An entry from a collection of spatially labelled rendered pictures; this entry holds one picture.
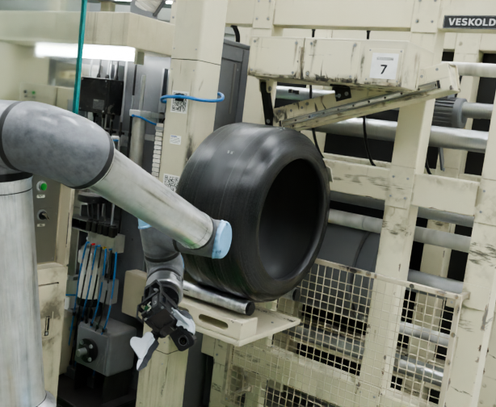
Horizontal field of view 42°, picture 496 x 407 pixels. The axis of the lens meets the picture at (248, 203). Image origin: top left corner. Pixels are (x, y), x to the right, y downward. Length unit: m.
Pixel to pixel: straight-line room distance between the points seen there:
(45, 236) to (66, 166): 1.28
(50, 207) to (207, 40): 0.78
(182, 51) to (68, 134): 1.26
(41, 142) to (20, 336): 0.36
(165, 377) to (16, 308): 1.28
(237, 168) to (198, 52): 0.50
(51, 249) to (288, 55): 1.07
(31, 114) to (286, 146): 1.07
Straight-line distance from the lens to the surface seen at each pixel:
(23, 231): 1.18
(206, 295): 2.12
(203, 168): 1.97
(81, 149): 1.07
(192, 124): 2.23
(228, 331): 2.06
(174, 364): 2.44
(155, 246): 1.59
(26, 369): 1.26
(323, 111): 2.39
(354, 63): 2.21
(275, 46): 2.37
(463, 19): 2.43
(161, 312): 1.47
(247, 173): 1.89
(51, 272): 2.34
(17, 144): 1.08
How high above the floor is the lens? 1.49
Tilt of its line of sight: 8 degrees down
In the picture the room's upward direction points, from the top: 7 degrees clockwise
